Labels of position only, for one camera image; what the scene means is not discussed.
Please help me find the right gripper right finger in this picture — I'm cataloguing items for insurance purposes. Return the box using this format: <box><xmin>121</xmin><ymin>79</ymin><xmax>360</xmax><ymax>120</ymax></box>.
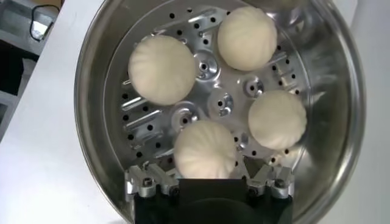
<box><xmin>243</xmin><ymin>155</ymin><xmax>296</xmax><ymax>200</ymax></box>

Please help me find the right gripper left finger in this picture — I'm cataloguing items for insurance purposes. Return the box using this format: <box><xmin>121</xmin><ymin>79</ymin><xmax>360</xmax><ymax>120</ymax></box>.
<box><xmin>124</xmin><ymin>161</ymin><xmax>180</xmax><ymax>203</ymax></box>

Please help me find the white steamed baozi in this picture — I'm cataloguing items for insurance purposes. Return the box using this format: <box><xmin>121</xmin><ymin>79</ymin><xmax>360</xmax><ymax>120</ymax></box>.
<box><xmin>172</xmin><ymin>119</ymin><xmax>238</xmax><ymax>180</ymax></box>
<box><xmin>247</xmin><ymin>89</ymin><xmax>308</xmax><ymax>151</ymax></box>
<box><xmin>216</xmin><ymin>5</ymin><xmax>278</xmax><ymax>72</ymax></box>
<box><xmin>127</xmin><ymin>34</ymin><xmax>197</xmax><ymax>107</ymax></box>

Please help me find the steel steamer basket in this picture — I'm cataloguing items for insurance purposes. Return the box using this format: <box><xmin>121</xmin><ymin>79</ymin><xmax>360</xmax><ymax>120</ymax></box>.
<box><xmin>74</xmin><ymin>0</ymin><xmax>366</xmax><ymax>224</ymax></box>

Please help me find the white floor power strip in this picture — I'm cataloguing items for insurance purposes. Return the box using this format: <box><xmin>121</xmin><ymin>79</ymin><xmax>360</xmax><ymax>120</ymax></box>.
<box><xmin>31</xmin><ymin>18</ymin><xmax>51</xmax><ymax>40</ymax></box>

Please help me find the black floor cable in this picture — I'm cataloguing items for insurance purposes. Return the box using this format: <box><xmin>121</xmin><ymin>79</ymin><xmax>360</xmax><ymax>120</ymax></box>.
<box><xmin>29</xmin><ymin>3</ymin><xmax>61</xmax><ymax>43</ymax></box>

